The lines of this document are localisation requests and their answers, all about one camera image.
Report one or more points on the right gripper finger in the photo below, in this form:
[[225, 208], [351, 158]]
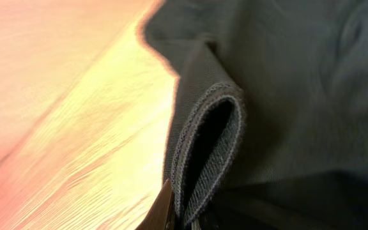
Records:
[[161, 215]]

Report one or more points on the black garment pile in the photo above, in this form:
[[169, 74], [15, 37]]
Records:
[[270, 124]]

